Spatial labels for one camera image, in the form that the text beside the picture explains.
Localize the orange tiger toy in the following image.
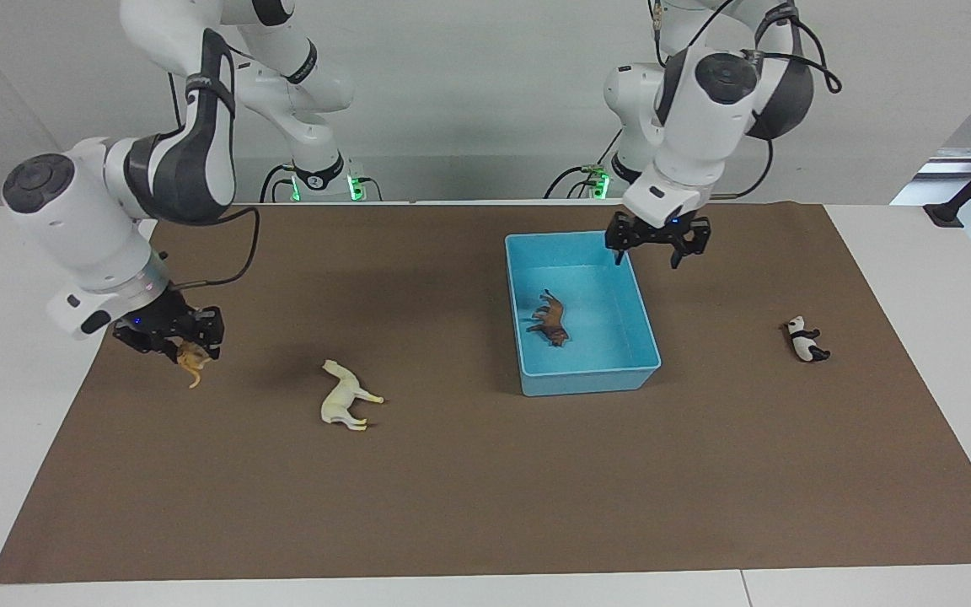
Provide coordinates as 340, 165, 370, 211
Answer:
178, 340, 210, 389

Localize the brown lion toy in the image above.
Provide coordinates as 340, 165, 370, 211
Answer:
526, 289, 572, 348

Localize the cream white horse toy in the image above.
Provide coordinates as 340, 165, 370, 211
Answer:
320, 360, 385, 432

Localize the black white panda toy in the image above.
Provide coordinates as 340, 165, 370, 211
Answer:
785, 316, 832, 363

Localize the blue plastic storage box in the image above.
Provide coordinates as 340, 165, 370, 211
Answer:
505, 230, 662, 397

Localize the brown table mat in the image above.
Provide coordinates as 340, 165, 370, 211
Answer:
0, 202, 971, 584

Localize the black left arm base cable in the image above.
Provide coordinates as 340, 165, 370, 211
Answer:
545, 126, 625, 201

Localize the black arm base cable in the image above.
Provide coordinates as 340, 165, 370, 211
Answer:
545, 126, 625, 201
260, 163, 297, 204

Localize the black right arm base cable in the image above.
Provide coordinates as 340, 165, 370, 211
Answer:
260, 163, 297, 204

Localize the grey metal window rail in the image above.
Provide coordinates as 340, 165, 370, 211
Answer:
890, 145, 971, 207

